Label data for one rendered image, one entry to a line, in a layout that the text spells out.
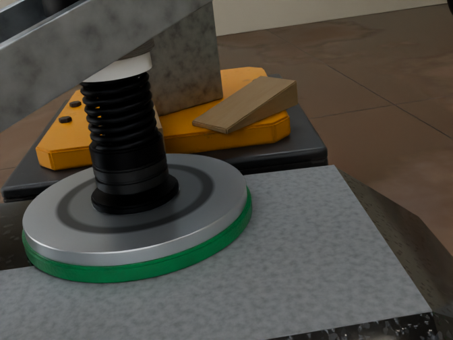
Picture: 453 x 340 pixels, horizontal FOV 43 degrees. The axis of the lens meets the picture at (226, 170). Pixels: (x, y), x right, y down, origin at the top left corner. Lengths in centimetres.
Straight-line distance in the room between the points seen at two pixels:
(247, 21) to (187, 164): 615
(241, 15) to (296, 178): 612
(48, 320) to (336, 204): 28
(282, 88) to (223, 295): 75
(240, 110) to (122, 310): 70
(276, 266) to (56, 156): 71
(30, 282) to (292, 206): 25
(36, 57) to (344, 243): 28
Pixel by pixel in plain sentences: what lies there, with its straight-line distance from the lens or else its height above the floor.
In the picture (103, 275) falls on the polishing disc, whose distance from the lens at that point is 48.
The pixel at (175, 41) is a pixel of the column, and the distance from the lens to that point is 119.
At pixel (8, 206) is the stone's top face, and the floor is 87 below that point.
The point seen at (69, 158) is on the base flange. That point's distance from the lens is 111.
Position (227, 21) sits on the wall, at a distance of 669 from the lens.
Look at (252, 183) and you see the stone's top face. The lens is 62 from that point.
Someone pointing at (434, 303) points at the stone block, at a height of 86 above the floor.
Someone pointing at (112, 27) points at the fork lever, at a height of 106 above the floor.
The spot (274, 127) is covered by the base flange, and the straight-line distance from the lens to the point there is 108.
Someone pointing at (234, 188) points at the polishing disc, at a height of 90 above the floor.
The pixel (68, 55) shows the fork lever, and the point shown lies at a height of 105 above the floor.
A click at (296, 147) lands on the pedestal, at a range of 107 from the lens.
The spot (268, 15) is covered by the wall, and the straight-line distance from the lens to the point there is 678.
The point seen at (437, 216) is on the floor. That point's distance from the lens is 240.
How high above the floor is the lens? 112
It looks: 23 degrees down
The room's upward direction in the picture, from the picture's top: 7 degrees counter-clockwise
